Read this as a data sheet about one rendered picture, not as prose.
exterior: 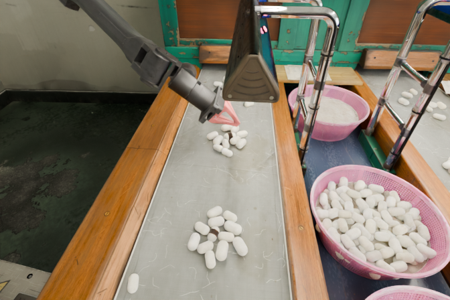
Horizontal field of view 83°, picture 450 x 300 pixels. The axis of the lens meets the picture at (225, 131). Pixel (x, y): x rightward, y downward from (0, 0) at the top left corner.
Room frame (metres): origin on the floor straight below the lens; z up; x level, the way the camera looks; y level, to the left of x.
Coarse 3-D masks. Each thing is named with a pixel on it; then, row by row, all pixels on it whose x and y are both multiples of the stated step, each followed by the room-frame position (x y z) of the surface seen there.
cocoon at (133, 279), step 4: (132, 276) 0.20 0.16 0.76; (136, 276) 0.20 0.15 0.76; (128, 280) 0.20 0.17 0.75; (132, 280) 0.19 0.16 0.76; (136, 280) 0.19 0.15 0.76; (128, 284) 0.19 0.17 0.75; (132, 284) 0.19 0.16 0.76; (136, 284) 0.19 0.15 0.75; (128, 288) 0.18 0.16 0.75; (132, 288) 0.18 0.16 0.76; (136, 288) 0.18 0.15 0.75; (132, 292) 0.18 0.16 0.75
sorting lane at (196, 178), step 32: (192, 128) 0.65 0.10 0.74; (256, 128) 0.65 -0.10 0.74; (192, 160) 0.51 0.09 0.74; (224, 160) 0.51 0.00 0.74; (256, 160) 0.51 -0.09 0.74; (160, 192) 0.40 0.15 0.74; (192, 192) 0.40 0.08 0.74; (224, 192) 0.40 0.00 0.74; (256, 192) 0.40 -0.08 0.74; (160, 224) 0.31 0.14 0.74; (192, 224) 0.31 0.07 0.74; (256, 224) 0.31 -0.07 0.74; (160, 256) 0.24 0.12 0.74; (192, 256) 0.24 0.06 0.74; (256, 256) 0.24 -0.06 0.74; (160, 288) 0.19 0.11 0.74; (192, 288) 0.19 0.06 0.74; (224, 288) 0.19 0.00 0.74; (256, 288) 0.19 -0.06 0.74; (288, 288) 0.19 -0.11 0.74
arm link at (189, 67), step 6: (156, 48) 0.57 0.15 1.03; (162, 48) 0.59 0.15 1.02; (162, 54) 0.56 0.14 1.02; (168, 54) 0.57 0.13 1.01; (174, 60) 0.56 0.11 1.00; (174, 66) 0.61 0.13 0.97; (186, 66) 0.62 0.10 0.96; (192, 66) 0.65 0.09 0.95; (168, 72) 0.55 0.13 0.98; (192, 72) 0.61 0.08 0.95; (150, 84) 0.54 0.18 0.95; (156, 84) 0.55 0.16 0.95; (162, 84) 0.54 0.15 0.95
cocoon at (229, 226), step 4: (228, 220) 0.31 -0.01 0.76; (224, 224) 0.30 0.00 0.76; (228, 224) 0.30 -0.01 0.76; (232, 224) 0.30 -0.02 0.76; (236, 224) 0.30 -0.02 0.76; (228, 228) 0.29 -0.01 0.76; (232, 228) 0.29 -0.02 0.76; (236, 228) 0.29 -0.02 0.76; (240, 228) 0.29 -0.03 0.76; (232, 232) 0.29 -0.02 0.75; (236, 232) 0.28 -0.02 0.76; (240, 232) 0.29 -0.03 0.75
